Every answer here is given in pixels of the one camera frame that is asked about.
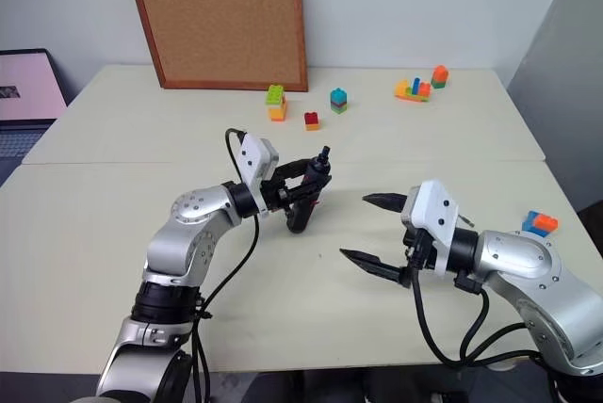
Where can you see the green yellow orange block stack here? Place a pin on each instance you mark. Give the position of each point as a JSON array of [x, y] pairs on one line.
[[276, 104]]

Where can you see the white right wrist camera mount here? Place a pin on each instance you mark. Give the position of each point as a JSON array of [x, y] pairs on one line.
[[435, 217]]

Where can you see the teal purple green block stack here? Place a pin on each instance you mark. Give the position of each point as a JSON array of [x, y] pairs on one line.
[[338, 101]]

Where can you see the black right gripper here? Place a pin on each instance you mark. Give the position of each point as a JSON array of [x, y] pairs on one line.
[[420, 247]]

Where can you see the blue orange block pair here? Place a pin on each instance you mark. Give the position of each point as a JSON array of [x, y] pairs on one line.
[[540, 223]]

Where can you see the red yellow block stack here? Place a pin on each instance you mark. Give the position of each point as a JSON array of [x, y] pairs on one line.
[[311, 121]]

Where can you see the yellow blue red block cluster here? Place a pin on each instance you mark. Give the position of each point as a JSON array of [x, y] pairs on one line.
[[413, 91]]

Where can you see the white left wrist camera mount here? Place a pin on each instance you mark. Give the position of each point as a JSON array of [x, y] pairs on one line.
[[255, 158]]

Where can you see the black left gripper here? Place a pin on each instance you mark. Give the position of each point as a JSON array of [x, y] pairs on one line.
[[277, 196]]

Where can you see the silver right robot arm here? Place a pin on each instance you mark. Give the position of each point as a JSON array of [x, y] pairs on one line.
[[518, 257]]

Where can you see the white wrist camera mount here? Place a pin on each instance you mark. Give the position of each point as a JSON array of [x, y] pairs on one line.
[[255, 158], [435, 217]]

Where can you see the wood framed cork board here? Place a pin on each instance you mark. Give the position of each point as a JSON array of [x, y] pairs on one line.
[[221, 17]]

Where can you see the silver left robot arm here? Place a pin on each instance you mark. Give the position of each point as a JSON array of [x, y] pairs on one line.
[[188, 233]]

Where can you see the grey laptop with pink screen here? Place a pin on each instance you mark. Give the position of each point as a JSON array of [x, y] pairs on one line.
[[28, 87]]

